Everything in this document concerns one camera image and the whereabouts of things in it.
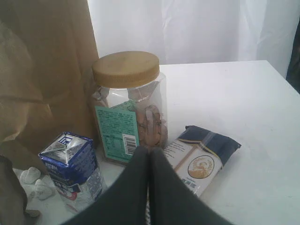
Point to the clear jar with tan lid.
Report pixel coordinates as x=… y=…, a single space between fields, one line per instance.
x=129 y=104

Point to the brown paper shopping bag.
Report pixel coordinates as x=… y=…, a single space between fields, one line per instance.
x=47 y=48

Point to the dark blue noodle package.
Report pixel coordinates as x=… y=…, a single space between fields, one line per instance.
x=197 y=155

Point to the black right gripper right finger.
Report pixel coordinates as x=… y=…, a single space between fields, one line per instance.
x=171 y=202

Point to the white curtain backdrop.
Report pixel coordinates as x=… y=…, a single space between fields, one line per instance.
x=198 y=31

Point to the brown kraft stand-up pouch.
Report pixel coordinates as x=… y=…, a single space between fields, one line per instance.
x=13 y=198

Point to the blue white milk carton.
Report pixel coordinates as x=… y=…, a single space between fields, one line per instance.
x=72 y=164

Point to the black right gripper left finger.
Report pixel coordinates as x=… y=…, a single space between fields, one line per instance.
x=124 y=202

